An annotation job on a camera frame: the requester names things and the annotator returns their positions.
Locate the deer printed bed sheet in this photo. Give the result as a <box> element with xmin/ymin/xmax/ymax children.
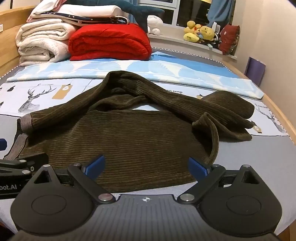
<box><xmin>0</xmin><ymin>77</ymin><xmax>294</xmax><ymax>234</ymax></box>

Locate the dark red cushion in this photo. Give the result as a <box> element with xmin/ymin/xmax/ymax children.
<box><xmin>218</xmin><ymin>24</ymin><xmax>241</xmax><ymax>55</ymax></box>

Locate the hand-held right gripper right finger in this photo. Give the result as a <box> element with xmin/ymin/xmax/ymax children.
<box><xmin>178</xmin><ymin>157</ymin><xmax>266</xmax><ymax>205</ymax></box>

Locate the teal shark plush toy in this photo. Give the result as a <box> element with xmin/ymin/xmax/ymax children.
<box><xmin>69</xmin><ymin>0</ymin><xmax>165</xmax><ymax>33</ymax></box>

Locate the white fluffy folded blanket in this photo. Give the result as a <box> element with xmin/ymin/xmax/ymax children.
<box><xmin>16</xmin><ymin>19</ymin><xmax>78</xmax><ymax>67</ymax></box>

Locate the blue curtain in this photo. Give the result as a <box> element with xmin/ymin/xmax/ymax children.
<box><xmin>207</xmin><ymin>0</ymin><xmax>233</xmax><ymax>25</ymax></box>

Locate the wooden bed frame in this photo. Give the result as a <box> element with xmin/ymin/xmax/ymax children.
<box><xmin>0</xmin><ymin>6</ymin><xmax>296</xmax><ymax>241</ymax></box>

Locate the navy trimmed folded blanket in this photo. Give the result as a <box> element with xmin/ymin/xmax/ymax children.
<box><xmin>32</xmin><ymin>13</ymin><xmax>130</xmax><ymax>26</ymax></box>

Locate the olive brown knitted sweater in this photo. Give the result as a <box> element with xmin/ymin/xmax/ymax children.
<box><xmin>16</xmin><ymin>71</ymin><xmax>255</xmax><ymax>193</ymax></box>

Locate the purple board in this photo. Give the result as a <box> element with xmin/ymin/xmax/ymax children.
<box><xmin>244</xmin><ymin>57</ymin><xmax>266</xmax><ymax>87</ymax></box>

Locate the window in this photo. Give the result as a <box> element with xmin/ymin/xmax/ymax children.
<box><xmin>137</xmin><ymin>0</ymin><xmax>211</xmax><ymax>27</ymax></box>

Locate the red folded blanket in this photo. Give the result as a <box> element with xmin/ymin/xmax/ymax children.
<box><xmin>68</xmin><ymin>23</ymin><xmax>152</xmax><ymax>62</ymax></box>

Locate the white folded duvet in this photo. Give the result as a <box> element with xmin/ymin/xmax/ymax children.
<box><xmin>26</xmin><ymin>0</ymin><xmax>122</xmax><ymax>24</ymax></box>

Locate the light blue patterned blanket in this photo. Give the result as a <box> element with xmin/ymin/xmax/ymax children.
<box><xmin>6</xmin><ymin>52</ymin><xmax>264</xmax><ymax>100</ymax></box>

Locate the white seal plush toy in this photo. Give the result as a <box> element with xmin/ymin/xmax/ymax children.
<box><xmin>147</xmin><ymin>15</ymin><xmax>163</xmax><ymax>36</ymax></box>

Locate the yellow duck plush toy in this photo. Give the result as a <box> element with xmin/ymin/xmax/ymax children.
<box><xmin>198</xmin><ymin>25</ymin><xmax>216</xmax><ymax>44</ymax></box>
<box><xmin>184</xmin><ymin>20</ymin><xmax>201</xmax><ymax>42</ymax></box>

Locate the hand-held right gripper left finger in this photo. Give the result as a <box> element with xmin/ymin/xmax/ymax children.
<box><xmin>30</xmin><ymin>155</ymin><xmax>115</xmax><ymax>205</ymax></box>

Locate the window sill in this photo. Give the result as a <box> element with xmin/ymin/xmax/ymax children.
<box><xmin>147</xmin><ymin>25</ymin><xmax>237</xmax><ymax>61</ymax></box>

